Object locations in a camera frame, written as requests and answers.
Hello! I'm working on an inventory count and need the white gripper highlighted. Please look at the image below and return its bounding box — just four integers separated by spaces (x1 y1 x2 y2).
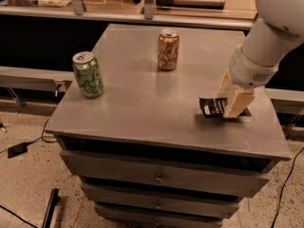
217 45 278 118

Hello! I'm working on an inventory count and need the black rxbar chocolate wrapper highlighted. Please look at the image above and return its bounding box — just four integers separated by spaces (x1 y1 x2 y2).
199 98 228 118

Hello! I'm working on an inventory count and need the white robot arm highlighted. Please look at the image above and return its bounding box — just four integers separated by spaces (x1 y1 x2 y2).
218 0 304 118

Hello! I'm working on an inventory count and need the orange LaCroix can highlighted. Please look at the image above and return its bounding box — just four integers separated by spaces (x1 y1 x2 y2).
158 29 180 70

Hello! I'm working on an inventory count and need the green soda can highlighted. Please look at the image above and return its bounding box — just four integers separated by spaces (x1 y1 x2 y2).
72 51 104 98

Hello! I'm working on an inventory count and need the grey metal drawer cabinet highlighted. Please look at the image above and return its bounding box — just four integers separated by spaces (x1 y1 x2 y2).
47 25 291 228

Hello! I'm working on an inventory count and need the black bar on floor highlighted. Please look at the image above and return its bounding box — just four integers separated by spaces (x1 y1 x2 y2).
42 188 60 228

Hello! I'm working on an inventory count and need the black power adapter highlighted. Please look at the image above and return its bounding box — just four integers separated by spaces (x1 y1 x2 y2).
8 142 28 159

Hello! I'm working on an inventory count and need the black cable on right floor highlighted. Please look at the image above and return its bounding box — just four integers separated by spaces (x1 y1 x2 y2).
270 146 304 228

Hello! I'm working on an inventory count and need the black cable on floor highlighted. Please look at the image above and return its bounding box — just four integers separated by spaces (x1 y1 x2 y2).
0 204 39 228
270 146 304 228

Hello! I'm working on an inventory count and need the long grey shelf rail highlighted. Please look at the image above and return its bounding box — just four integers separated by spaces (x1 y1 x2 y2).
0 6 254 30

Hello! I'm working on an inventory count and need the grey metal bench rail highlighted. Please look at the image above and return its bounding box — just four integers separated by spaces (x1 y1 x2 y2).
0 66 74 93

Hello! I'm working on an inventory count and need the black cable on left floor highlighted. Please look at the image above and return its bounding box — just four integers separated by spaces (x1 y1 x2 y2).
0 204 39 228

